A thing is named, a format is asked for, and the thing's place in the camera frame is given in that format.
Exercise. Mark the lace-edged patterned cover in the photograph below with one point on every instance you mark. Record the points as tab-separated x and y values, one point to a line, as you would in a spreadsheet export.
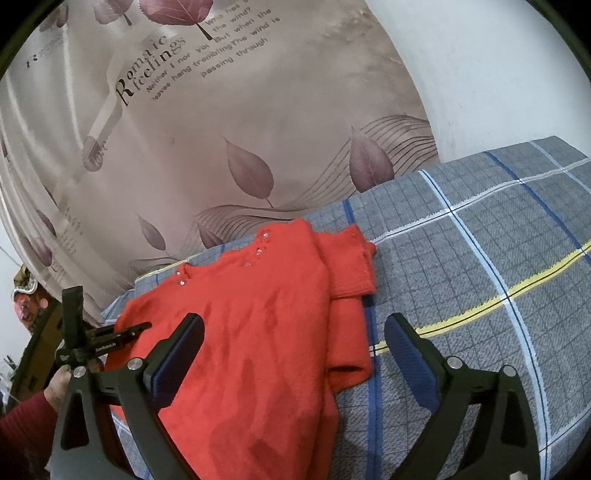
25	281

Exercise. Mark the leaf-print beige curtain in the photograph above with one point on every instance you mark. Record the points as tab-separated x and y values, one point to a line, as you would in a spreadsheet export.
231	115

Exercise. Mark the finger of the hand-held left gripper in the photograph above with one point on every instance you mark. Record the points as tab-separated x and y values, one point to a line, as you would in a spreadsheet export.
131	333
73	318

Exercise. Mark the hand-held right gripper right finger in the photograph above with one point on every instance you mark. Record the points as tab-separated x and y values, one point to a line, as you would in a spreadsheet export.
413	362

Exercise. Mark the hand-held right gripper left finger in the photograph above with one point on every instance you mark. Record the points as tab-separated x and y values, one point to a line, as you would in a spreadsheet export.
178	357

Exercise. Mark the person's left hand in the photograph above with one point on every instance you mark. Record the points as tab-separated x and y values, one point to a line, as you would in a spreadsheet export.
57	387

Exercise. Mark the pink floral decoration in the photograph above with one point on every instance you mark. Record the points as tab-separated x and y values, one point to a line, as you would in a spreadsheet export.
32	307

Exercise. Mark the cardboard box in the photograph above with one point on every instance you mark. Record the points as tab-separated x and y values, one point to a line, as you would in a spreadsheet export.
41	350

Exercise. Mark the red sweater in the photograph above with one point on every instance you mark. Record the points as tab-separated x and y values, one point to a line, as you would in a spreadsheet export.
258	323

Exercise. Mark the grey plaid bedsheet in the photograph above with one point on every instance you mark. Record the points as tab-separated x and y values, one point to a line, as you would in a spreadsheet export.
461	254

